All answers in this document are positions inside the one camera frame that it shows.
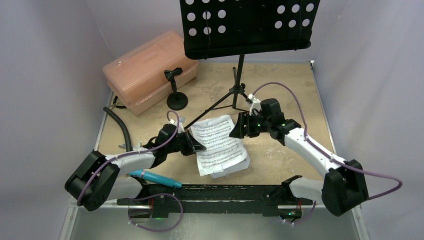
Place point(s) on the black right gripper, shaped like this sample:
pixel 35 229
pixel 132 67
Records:
pixel 247 125

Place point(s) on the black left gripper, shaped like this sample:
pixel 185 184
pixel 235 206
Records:
pixel 192 145

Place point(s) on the sheet music page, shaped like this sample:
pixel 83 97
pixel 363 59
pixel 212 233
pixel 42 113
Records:
pixel 221 151
pixel 235 168

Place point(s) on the black folding music stand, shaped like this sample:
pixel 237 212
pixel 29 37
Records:
pixel 222 28

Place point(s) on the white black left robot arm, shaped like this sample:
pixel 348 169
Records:
pixel 100 178

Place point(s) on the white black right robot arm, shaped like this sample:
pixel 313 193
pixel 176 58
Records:
pixel 343 185

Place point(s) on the black microphone desk stand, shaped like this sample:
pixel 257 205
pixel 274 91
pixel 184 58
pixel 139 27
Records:
pixel 176 100

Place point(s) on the pink translucent plastic case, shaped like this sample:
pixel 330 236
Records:
pixel 138 77

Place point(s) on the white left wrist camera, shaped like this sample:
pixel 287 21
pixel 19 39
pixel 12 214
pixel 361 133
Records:
pixel 179 124

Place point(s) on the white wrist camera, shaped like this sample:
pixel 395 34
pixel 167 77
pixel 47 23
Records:
pixel 179 124
pixel 254 105

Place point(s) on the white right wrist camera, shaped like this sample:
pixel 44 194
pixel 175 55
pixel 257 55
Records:
pixel 254 105

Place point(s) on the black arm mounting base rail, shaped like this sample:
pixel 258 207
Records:
pixel 266 200

